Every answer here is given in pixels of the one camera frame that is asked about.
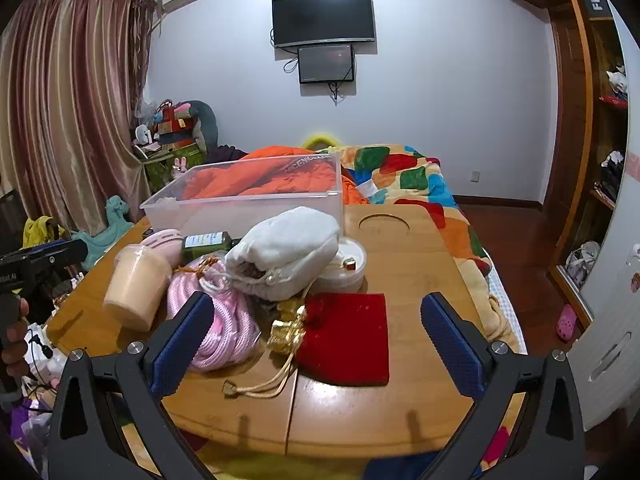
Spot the red velvet pouch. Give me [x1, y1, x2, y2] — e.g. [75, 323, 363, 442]
[294, 292, 390, 388]

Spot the clear plastic storage bin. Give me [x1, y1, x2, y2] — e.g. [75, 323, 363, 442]
[141, 154, 343, 238]

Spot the colourful patchwork blanket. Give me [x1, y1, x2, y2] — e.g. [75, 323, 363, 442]
[322, 144, 527, 354]

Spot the pink croc shoe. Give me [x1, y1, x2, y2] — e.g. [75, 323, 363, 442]
[555, 304, 577, 342]

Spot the pink round jar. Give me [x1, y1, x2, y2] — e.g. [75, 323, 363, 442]
[141, 229, 183, 269]

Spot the grey plush cushion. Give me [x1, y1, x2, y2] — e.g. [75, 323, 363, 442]
[189, 100, 218, 154]

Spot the person's left hand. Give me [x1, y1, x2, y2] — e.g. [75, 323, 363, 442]
[1, 299, 29, 378]

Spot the dark green glass bottle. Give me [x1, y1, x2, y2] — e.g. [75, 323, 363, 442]
[181, 231, 240, 263]

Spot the teal dinosaur plush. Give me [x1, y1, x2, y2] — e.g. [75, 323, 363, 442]
[72, 195, 134, 272]

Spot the pink striped curtain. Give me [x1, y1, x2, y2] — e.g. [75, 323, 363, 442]
[1, 0, 155, 234]

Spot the orange puffer jacket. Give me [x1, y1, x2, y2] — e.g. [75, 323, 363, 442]
[182, 145, 369, 205]

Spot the beige lidded plastic tub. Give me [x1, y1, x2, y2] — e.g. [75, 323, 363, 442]
[103, 244, 172, 332]

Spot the large black wall monitor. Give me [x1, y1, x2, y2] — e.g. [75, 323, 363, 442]
[272, 0, 375, 48]

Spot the wooden shelf cabinet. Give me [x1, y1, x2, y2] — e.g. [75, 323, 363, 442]
[521, 0, 628, 326]

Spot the small black wall monitor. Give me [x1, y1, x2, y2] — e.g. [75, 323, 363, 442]
[298, 44, 355, 84]

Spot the dark purple cloth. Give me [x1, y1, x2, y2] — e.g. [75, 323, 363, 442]
[205, 144, 247, 164]

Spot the yellow garment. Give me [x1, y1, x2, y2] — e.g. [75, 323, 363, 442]
[22, 216, 65, 248]

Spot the yellow curved pillow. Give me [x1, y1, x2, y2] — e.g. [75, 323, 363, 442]
[302, 132, 341, 151]

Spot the white drawstring cloth bag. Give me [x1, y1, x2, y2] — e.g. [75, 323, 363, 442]
[224, 206, 341, 301]

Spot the pink bunny doll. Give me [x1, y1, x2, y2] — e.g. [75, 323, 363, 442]
[172, 157, 188, 179]

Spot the pink braided rope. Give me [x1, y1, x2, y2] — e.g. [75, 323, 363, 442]
[166, 253, 263, 373]

